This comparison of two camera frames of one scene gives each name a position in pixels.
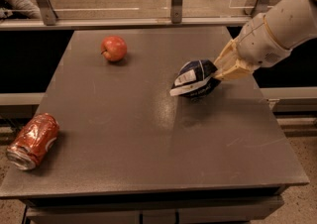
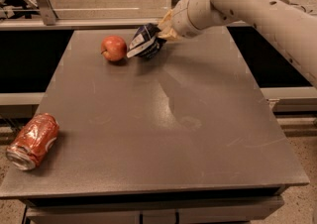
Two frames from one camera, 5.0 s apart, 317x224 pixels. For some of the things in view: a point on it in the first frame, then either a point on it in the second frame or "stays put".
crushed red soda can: x=34 y=142 stays put
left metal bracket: x=44 y=0 stays put
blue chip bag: x=196 y=79 → x=145 y=42
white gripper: x=258 y=44 → x=180 y=18
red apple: x=114 y=48 stays put
